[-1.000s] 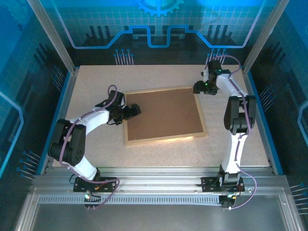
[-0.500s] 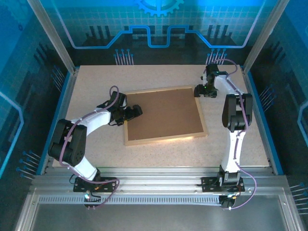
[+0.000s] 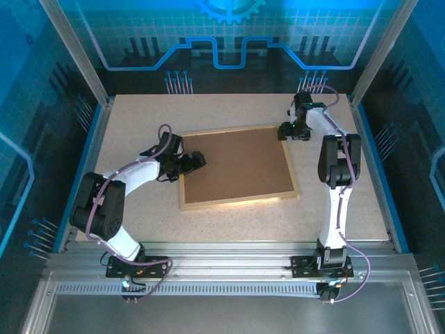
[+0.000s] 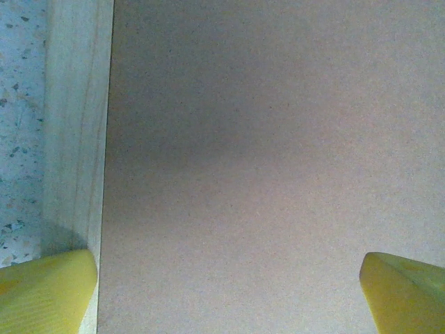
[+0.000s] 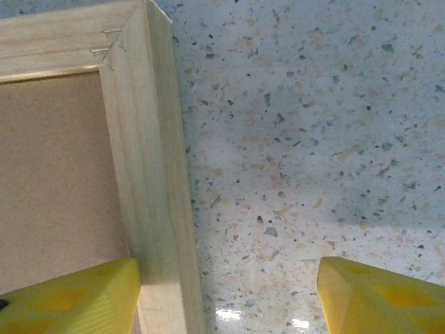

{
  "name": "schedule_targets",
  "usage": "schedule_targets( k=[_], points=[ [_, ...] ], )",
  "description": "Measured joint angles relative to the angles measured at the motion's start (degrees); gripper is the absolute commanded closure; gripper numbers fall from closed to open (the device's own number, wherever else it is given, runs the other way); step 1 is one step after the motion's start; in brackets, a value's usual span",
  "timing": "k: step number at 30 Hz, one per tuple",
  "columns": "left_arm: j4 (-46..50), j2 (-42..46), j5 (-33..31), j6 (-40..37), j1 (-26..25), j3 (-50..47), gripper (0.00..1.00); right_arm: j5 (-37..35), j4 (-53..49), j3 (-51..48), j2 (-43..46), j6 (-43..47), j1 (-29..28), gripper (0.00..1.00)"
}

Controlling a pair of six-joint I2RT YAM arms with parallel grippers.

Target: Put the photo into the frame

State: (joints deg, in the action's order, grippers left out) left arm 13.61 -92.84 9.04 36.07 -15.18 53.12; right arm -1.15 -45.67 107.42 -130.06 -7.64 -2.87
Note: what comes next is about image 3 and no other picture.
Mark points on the brown backing board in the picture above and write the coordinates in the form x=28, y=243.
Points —
x=236, y=163

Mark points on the light wooden picture frame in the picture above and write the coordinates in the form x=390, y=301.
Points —
x=240, y=200

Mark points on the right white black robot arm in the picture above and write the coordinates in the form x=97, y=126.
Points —
x=335, y=215

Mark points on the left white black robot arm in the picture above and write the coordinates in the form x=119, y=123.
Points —
x=97, y=205

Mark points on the steel bottom plate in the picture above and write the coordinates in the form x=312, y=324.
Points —
x=226, y=316

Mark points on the black round connector puck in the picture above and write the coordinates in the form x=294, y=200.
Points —
x=327, y=294

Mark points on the aluminium table side rail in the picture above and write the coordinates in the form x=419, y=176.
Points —
x=95, y=146
x=357, y=118

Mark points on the long aluminium mounting rail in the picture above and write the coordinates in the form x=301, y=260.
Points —
x=226, y=261

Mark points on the aluminium corner post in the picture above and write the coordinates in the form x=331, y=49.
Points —
x=80, y=52
x=379, y=52

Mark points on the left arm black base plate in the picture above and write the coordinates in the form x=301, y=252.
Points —
x=114, y=269

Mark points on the black connector bracket green light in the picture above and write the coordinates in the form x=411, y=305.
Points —
x=137, y=286

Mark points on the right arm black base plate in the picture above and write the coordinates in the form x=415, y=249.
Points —
x=300, y=268

